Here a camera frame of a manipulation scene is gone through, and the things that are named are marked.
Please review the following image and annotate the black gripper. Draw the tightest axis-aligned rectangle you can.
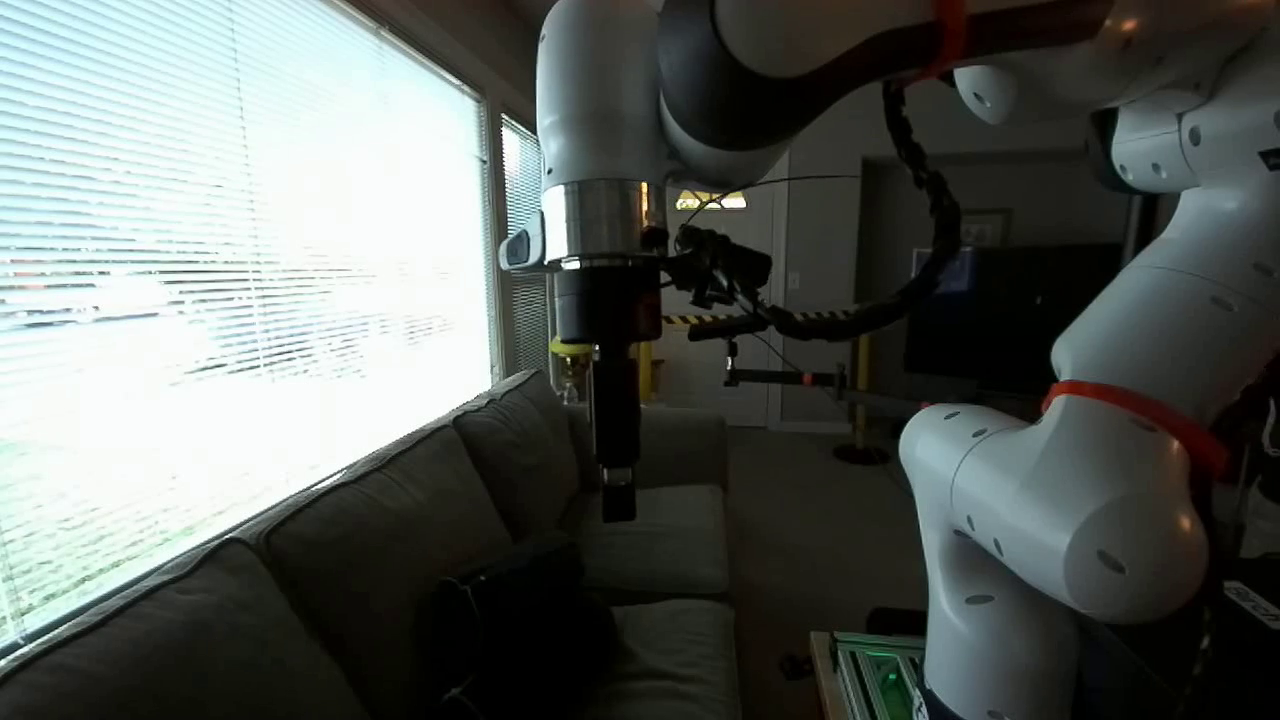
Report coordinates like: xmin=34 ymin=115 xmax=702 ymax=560
xmin=556 ymin=261 xmax=670 ymax=525

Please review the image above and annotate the grey fabric sofa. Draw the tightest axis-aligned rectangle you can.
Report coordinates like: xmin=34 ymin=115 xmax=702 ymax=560
xmin=0 ymin=368 xmax=746 ymax=720

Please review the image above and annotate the dark navy pillow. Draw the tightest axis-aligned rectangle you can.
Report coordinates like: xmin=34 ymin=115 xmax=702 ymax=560
xmin=434 ymin=536 xmax=626 ymax=720

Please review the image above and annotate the white front door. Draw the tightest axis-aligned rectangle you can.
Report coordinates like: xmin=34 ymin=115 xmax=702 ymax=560
xmin=659 ymin=178 xmax=794 ymax=430

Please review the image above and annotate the narrow window with blinds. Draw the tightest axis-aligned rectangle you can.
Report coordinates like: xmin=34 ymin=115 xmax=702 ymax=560
xmin=498 ymin=115 xmax=547 ymax=236

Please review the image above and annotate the large window with blinds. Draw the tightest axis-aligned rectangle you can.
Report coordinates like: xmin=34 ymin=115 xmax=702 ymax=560
xmin=0 ymin=0 xmax=498 ymax=655

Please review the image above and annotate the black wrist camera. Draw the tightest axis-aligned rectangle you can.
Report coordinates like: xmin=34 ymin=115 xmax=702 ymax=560
xmin=659 ymin=223 xmax=776 ymax=317

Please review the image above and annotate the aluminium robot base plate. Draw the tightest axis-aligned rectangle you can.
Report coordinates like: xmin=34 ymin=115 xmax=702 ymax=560
xmin=834 ymin=632 xmax=934 ymax=720

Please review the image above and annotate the small framed wall picture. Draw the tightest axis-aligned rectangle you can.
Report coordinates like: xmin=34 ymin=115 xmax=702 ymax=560
xmin=947 ymin=206 xmax=1011 ymax=250

